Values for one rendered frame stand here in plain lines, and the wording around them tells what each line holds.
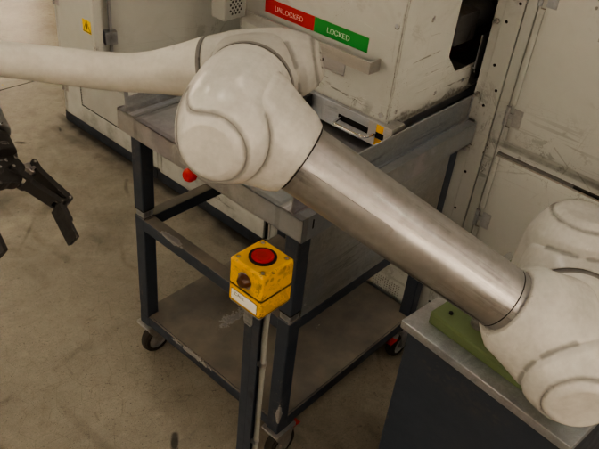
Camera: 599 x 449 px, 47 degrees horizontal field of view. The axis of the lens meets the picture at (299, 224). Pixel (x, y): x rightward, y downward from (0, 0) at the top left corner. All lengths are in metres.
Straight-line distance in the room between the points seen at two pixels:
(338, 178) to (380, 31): 0.69
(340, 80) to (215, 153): 0.84
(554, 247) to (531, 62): 0.67
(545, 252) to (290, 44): 0.53
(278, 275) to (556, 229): 0.46
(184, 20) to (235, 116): 1.21
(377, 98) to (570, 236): 0.62
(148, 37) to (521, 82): 1.00
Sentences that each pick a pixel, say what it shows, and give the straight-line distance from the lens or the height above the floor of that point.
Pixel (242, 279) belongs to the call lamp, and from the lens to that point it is 1.18.
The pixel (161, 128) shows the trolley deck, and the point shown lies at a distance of 1.68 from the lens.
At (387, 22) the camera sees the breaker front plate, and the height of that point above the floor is 1.15.
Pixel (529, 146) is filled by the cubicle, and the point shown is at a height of 0.86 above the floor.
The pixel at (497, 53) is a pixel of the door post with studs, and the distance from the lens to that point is 1.81.
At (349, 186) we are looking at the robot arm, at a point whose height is 1.16.
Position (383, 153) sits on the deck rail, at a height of 0.88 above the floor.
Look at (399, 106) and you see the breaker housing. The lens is 1.63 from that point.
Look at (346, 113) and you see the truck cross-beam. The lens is 1.66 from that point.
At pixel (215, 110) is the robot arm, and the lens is 0.85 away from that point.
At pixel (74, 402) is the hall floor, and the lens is 2.17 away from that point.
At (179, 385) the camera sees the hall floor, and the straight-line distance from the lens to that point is 2.17.
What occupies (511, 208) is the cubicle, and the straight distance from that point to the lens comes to 1.90.
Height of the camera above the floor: 1.65
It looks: 36 degrees down
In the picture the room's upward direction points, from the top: 7 degrees clockwise
